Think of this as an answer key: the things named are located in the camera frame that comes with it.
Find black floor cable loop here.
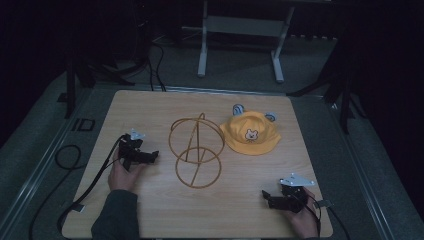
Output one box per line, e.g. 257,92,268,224
27,144,83,240

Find black metal stand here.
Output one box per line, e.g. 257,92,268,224
285,43,368,136
56,49,151,120

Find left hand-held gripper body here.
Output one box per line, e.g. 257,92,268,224
117,128,150,172

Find white metal table frame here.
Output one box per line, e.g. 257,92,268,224
180,0,297,84

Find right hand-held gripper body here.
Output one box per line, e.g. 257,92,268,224
270,172,316,214

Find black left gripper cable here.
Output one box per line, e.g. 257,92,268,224
56,135,127,238

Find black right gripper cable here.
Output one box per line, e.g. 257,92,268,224
305,194,352,240

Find black hanging cables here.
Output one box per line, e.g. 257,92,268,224
145,33,168,93

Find person's left hand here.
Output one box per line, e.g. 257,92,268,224
107,150,148,193

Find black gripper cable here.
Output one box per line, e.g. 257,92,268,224
56,135,127,238
305,194,352,240

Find yellow bear bucket hat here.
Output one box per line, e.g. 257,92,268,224
218,103,283,157

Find golden wire hat stand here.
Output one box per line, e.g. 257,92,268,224
167,112,227,190

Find person's right hand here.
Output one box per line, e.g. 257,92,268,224
283,187,322,240

